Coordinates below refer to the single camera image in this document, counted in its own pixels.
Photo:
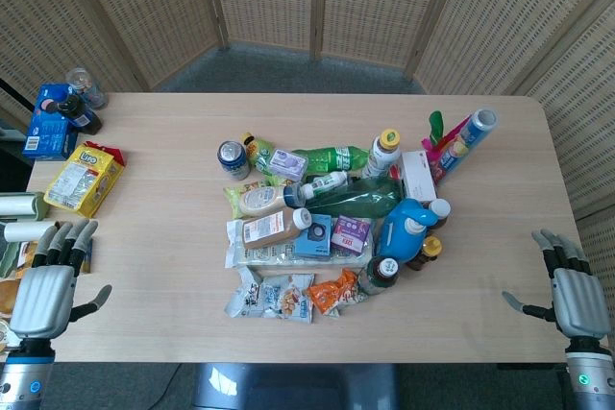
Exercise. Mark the orange snack bag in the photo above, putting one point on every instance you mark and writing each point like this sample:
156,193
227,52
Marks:
332,297

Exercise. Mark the blue cookie box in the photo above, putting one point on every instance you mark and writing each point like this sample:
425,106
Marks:
48,124

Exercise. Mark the white plastic food package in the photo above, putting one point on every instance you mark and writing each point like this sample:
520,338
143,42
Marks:
283,255

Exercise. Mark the clear plastic bottle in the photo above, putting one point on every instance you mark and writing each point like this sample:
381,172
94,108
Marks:
86,86

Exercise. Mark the pink candy package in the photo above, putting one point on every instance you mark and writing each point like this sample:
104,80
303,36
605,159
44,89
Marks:
435,134

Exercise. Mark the tea bottle yellow cap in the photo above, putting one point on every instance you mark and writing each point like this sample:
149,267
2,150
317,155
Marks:
383,151

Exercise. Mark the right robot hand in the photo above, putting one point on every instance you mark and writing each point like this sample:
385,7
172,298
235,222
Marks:
579,302

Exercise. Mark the dark drink bottle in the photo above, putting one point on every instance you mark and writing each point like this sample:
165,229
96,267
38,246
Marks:
382,275

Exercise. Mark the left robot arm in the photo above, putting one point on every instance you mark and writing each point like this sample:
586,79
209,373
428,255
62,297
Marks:
26,376

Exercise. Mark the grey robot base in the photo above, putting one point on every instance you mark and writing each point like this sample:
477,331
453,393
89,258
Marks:
295,386

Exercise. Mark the green soda bottle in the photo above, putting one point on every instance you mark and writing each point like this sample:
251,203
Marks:
331,158

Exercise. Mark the green snack bag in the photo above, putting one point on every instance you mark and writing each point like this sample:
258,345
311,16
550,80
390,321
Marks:
234,196

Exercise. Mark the blue drink can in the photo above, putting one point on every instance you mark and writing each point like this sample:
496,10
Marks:
234,160

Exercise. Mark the blue white nut snack bag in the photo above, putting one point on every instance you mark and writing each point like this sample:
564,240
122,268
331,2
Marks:
288,298

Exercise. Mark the colourful snack bag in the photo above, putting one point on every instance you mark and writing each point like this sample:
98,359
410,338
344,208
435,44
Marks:
17,258

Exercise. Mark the yellow biscuit pack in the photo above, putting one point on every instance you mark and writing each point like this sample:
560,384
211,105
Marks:
84,179

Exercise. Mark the cream sauce bottle blue cap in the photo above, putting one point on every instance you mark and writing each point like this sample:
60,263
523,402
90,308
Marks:
266,200

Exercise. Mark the blue box black circle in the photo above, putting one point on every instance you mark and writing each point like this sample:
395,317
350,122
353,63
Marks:
313,236

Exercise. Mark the white box red print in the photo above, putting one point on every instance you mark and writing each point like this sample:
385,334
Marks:
419,176

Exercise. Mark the brown bottle yellow cap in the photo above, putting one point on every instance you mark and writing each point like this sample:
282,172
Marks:
426,252

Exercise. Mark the dark green clear bottle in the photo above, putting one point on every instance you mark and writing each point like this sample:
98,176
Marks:
360,199

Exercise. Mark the white paper roll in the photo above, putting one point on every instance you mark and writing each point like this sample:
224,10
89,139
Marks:
24,231

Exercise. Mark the white green lint roller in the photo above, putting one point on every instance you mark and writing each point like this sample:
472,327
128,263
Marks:
21,203

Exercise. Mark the green pouch yellow cap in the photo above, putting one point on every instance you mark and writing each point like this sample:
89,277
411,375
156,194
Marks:
259,151

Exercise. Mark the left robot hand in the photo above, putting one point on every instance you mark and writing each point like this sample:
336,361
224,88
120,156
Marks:
43,299

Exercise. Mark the purple soap box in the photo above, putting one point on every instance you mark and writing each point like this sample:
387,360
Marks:
287,163

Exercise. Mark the brown milk tea bottle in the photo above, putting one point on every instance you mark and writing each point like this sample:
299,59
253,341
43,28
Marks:
269,230

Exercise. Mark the dark cola bottle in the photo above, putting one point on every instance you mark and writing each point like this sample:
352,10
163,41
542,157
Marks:
79,114

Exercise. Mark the blue detergent bottle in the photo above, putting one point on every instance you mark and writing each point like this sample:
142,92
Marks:
401,234

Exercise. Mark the blue chips tube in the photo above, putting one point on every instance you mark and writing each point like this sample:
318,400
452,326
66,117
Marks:
467,140

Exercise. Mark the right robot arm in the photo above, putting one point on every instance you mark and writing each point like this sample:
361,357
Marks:
588,376

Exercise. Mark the white tube with green label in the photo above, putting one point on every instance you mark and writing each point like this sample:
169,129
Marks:
329,183

